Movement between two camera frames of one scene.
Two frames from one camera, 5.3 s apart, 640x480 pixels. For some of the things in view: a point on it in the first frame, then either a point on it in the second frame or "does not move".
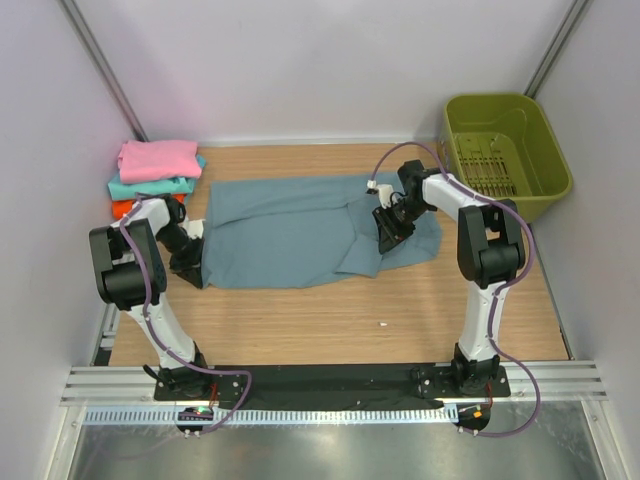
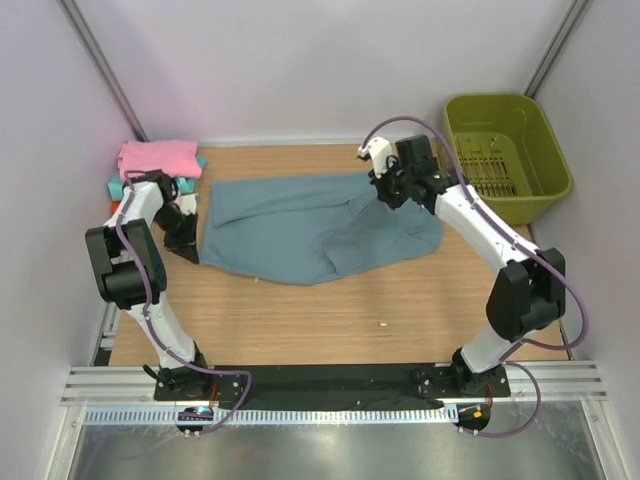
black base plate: x=343 y=388 does not move
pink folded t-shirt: x=157 y=160 does not move
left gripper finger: x=192 y=275 -> x=189 y=251
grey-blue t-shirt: x=276 y=230 does not move
